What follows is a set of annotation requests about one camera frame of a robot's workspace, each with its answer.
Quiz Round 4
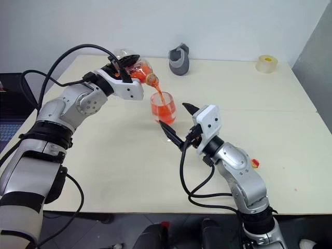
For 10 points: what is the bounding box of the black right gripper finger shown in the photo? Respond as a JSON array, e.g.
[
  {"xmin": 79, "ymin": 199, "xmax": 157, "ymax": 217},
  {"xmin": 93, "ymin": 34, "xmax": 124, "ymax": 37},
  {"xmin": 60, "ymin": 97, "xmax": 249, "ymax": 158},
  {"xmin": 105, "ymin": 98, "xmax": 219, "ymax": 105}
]
[
  {"xmin": 158, "ymin": 119, "xmax": 185, "ymax": 153},
  {"xmin": 182, "ymin": 102, "xmax": 201, "ymax": 116}
]

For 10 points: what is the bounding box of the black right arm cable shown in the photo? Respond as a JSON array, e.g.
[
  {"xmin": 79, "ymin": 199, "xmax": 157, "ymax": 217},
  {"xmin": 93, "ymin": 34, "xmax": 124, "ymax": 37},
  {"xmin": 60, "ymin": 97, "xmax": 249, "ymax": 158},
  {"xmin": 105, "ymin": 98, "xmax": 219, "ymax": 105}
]
[{"xmin": 179, "ymin": 134, "xmax": 241, "ymax": 216}]

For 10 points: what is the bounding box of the translucent tape roll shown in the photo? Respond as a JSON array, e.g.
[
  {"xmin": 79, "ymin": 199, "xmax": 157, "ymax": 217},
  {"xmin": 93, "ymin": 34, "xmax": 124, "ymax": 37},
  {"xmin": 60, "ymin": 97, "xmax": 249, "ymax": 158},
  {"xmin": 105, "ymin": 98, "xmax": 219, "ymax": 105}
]
[{"xmin": 256, "ymin": 54, "xmax": 279, "ymax": 75}]

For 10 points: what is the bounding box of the dark rounded shape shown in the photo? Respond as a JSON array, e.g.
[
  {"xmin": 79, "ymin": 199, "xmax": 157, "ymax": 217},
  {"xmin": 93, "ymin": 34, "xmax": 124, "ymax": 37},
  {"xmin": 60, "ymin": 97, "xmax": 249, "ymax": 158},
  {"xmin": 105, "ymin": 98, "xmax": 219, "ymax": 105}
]
[
  {"xmin": 199, "ymin": 218, "xmax": 236, "ymax": 249},
  {"xmin": 131, "ymin": 222, "xmax": 172, "ymax": 249}
]

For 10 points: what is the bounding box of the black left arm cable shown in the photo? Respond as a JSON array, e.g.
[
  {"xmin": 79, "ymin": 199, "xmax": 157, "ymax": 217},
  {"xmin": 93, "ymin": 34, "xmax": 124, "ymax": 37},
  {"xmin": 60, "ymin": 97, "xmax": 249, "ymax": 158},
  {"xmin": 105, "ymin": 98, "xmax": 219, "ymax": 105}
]
[{"xmin": 20, "ymin": 44, "xmax": 123, "ymax": 248}]

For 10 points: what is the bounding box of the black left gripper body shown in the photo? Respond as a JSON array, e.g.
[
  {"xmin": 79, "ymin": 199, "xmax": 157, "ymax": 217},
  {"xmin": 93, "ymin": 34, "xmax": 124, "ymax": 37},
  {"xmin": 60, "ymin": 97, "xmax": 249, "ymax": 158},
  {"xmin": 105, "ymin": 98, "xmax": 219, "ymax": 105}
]
[{"xmin": 102, "ymin": 57, "xmax": 122, "ymax": 78}]

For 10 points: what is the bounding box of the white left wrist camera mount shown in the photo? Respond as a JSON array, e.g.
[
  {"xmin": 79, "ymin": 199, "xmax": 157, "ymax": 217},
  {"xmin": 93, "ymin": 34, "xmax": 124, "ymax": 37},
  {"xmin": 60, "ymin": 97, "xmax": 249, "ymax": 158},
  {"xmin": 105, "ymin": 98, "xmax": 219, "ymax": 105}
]
[{"xmin": 94, "ymin": 68, "xmax": 144, "ymax": 101}]

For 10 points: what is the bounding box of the plastic bottle with red liquid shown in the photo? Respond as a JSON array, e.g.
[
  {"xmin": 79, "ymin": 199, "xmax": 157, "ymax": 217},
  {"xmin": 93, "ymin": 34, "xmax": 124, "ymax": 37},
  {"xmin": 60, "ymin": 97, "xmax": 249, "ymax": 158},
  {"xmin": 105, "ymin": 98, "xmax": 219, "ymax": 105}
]
[{"xmin": 113, "ymin": 48, "xmax": 160, "ymax": 88}]

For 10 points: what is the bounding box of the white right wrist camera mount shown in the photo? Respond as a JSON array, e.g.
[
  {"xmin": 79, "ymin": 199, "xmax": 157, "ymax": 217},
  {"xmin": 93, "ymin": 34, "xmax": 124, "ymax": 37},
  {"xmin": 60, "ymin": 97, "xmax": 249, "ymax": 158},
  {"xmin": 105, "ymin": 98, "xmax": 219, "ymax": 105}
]
[{"xmin": 192, "ymin": 104, "xmax": 223, "ymax": 157}]

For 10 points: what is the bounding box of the black laptop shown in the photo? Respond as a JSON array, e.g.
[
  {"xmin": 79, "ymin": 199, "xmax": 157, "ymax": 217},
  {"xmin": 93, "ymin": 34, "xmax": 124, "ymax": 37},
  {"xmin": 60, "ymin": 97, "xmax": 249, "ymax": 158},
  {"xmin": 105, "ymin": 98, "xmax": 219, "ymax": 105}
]
[{"xmin": 0, "ymin": 72, "xmax": 37, "ymax": 154}]

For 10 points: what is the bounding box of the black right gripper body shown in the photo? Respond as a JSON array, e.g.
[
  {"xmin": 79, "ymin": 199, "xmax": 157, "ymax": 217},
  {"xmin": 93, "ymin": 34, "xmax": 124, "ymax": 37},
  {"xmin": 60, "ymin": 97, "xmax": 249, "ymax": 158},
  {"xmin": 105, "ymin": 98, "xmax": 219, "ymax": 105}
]
[{"xmin": 185, "ymin": 124, "xmax": 204, "ymax": 148}]

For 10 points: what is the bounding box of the gray rounded holder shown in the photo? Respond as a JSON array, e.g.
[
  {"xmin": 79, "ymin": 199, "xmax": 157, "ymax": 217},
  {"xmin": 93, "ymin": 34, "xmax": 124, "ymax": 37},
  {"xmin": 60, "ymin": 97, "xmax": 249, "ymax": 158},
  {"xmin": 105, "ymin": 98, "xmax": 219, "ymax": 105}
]
[{"xmin": 168, "ymin": 43, "xmax": 190, "ymax": 77}]

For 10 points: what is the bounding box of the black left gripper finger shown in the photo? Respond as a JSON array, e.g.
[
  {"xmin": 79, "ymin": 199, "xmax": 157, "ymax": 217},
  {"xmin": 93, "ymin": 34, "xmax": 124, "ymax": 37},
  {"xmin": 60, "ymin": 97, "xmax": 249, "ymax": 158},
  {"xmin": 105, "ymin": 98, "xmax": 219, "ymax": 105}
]
[
  {"xmin": 116, "ymin": 53, "xmax": 141, "ymax": 66},
  {"xmin": 119, "ymin": 65, "xmax": 134, "ymax": 85}
]

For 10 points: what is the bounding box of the white rounded object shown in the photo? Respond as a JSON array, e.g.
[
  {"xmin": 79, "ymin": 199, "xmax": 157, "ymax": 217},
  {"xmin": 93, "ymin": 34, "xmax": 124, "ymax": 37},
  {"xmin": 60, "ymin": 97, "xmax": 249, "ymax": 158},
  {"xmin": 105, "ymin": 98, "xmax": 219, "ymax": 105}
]
[{"xmin": 299, "ymin": 239, "xmax": 318, "ymax": 249}]

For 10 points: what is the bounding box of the gray partition panel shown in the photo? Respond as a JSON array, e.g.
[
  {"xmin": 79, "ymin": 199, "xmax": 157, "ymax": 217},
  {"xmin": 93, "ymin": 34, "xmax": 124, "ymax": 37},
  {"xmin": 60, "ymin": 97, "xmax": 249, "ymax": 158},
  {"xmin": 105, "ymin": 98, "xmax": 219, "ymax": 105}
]
[{"xmin": 290, "ymin": 0, "xmax": 332, "ymax": 113}]

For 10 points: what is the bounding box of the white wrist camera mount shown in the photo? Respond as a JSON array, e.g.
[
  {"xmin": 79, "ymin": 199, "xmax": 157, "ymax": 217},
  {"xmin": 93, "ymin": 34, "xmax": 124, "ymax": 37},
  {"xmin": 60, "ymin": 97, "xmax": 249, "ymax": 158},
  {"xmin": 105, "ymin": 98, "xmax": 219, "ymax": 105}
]
[
  {"xmin": 192, "ymin": 104, "xmax": 223, "ymax": 157},
  {"xmin": 94, "ymin": 68, "xmax": 144, "ymax": 101}
]

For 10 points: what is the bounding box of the clear plastic cup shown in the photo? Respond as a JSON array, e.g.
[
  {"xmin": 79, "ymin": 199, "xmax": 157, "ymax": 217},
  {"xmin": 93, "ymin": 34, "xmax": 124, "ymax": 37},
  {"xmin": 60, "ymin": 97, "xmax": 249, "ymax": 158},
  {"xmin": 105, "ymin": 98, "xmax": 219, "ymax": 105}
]
[{"xmin": 150, "ymin": 91, "xmax": 183, "ymax": 144}]

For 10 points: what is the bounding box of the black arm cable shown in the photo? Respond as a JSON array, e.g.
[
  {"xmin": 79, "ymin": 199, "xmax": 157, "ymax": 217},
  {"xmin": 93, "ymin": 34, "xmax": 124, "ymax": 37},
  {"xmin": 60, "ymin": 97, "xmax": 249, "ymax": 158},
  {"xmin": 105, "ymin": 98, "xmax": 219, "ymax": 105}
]
[
  {"xmin": 179, "ymin": 134, "xmax": 241, "ymax": 216},
  {"xmin": 20, "ymin": 44, "xmax": 123, "ymax": 248}
]

